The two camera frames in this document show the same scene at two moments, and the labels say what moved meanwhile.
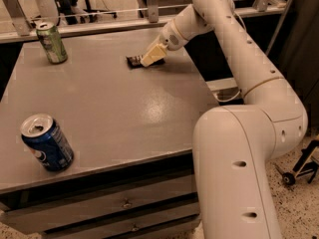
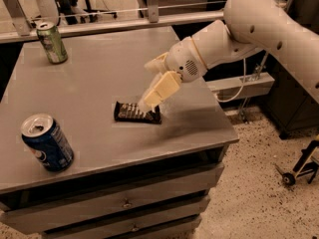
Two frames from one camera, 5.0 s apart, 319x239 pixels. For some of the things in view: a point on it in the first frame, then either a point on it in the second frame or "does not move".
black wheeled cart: [307, 163] does not move
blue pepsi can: [47, 141] does not move
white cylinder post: [47, 6] does not move
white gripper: [170, 35] → [183, 61]
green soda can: [52, 43] does not move
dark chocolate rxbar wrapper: [135, 62] → [130, 113]
